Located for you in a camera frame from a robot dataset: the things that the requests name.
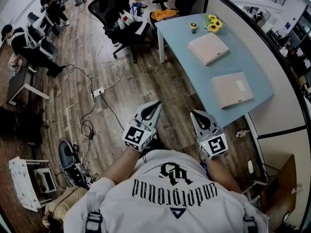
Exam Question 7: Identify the black mesh office chair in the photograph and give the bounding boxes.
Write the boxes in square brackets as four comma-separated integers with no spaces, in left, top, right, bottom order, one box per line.
[87,0,153,64]

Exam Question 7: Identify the white paper sheets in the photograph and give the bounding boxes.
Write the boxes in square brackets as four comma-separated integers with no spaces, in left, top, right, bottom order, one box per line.
[133,18,149,35]

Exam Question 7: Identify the white printed t-shirt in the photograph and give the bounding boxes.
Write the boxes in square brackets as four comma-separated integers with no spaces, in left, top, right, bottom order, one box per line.
[63,149,268,233]

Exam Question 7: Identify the black floor cable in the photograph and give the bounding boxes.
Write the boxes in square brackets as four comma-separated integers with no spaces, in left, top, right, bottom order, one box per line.
[60,64,95,94]
[79,95,98,140]

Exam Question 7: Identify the orange cloth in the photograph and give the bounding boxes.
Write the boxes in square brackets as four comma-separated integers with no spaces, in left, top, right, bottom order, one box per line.
[154,8,179,21]

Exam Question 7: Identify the white patterned board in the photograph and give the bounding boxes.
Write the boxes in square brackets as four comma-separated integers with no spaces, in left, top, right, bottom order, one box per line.
[8,156,42,212]

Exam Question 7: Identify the white floor cable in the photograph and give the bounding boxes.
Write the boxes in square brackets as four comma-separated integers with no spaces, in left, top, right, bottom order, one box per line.
[85,8,124,92]

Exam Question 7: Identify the white power strip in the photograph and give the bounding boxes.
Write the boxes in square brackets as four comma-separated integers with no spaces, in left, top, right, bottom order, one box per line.
[91,86,105,99]

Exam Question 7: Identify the person's left forearm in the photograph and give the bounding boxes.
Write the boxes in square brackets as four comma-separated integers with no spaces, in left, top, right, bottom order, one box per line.
[101,146,141,185]

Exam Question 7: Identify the white metal rack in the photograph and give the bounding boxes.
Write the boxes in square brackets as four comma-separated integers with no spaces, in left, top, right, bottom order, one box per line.
[242,180,266,203]

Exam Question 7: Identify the grey harness strap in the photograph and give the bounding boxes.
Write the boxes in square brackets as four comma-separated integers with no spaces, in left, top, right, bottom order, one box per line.
[242,215,258,233]
[85,192,104,233]

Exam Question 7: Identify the blue strap bundle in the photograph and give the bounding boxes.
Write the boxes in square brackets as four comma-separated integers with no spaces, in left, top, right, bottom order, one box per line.
[130,1,148,17]

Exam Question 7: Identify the brown desk black legs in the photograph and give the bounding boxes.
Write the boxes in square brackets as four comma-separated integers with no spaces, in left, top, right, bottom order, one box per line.
[261,154,298,228]

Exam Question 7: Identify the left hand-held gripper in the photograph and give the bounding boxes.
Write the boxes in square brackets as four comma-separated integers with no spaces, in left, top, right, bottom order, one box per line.
[122,100,163,153]

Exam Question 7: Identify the dark desk white legs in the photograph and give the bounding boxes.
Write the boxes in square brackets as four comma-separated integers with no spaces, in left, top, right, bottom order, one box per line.
[6,57,51,106]

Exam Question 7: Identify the grey shell chair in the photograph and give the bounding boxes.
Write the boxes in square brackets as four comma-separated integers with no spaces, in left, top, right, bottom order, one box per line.
[38,37,59,61]

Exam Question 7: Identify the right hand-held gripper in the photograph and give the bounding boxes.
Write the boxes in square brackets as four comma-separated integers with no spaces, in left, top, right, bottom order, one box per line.
[190,109,229,160]

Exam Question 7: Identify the white pouch red mark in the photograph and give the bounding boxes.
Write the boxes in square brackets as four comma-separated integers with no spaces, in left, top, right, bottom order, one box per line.
[118,9,137,30]

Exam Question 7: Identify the beige cardboard box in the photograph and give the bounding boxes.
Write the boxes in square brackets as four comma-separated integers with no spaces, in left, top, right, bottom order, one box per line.
[210,71,255,110]
[187,32,230,67]

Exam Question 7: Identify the yellow sunflower bouquet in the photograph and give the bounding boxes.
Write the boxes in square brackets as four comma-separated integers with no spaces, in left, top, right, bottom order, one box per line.
[203,14,223,33]

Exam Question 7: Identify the blue black wire bundle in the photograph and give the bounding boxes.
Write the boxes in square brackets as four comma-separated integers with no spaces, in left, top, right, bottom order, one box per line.
[199,151,210,177]

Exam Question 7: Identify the tan fabric bag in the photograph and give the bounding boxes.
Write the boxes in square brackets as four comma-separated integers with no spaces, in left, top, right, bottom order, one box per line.
[42,185,88,233]

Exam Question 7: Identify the person's right forearm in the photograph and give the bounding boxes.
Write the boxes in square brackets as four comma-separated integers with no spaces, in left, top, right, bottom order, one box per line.
[206,157,243,194]

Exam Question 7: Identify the white open crate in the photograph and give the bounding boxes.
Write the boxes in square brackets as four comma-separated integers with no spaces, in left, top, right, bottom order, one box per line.
[34,167,58,194]

